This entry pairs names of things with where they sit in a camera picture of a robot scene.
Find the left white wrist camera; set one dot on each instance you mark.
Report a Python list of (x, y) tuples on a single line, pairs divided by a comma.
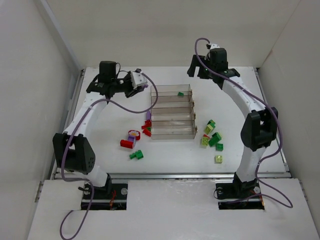
[(137, 78)]

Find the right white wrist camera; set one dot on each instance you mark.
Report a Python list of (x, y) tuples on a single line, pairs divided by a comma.
[(211, 46)]

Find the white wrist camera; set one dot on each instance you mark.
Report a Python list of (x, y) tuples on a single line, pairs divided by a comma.
[(211, 46), (137, 78)]

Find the aluminium rail front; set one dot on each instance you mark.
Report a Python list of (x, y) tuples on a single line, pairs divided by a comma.
[(173, 176)]

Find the green stepped lego brick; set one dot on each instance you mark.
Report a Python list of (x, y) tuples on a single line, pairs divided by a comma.
[(136, 155)]

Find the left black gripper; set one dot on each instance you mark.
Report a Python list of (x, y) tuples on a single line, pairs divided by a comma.
[(132, 90)]

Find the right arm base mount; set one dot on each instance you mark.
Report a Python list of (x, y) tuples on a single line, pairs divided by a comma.
[(240, 197)]

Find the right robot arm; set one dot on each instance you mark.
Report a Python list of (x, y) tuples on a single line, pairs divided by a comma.
[(259, 128)]

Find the clear bin first row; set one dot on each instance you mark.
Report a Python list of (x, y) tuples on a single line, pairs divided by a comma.
[(174, 90)]

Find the green and lime brick top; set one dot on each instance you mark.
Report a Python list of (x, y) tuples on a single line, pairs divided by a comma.
[(210, 126)]

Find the purple lego by bins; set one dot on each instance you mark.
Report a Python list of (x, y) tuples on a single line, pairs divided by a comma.
[(148, 115)]

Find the red flower lego brick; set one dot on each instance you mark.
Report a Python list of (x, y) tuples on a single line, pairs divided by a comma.
[(135, 133)]

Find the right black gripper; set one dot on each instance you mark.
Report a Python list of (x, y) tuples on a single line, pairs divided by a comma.
[(196, 64)]

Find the dark green angled brick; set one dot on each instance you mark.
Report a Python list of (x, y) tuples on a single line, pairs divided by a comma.
[(215, 138)]

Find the purple lotus lego brick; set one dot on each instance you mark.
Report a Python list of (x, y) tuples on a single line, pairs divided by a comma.
[(132, 139)]

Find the red lego cluster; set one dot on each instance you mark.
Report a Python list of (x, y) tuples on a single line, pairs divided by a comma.
[(146, 128)]

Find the lime square brick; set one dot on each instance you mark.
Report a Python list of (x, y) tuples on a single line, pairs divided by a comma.
[(218, 159)]

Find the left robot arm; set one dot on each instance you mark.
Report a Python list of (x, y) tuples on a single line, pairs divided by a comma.
[(73, 152)]

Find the red rectangular lego brick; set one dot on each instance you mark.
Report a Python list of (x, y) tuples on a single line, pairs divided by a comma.
[(127, 144)]

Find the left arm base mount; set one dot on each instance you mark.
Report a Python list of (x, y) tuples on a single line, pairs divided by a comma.
[(115, 200)]

